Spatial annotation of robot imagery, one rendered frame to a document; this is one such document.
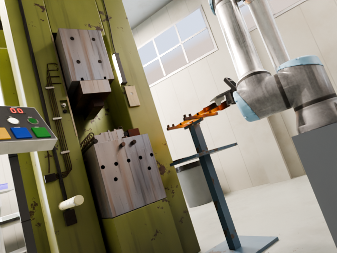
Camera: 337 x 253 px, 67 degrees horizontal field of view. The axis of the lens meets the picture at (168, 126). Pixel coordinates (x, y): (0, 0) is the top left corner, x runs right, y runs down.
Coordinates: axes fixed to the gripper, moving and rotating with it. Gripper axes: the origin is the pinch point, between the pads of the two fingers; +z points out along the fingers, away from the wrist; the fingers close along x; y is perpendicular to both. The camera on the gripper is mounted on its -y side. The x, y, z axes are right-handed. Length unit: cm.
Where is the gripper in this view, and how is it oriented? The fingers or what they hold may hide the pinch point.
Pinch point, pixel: (217, 100)
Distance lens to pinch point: 165.3
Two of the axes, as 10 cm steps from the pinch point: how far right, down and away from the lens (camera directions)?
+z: -5.1, 3.3, 8.0
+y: 3.0, 9.3, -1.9
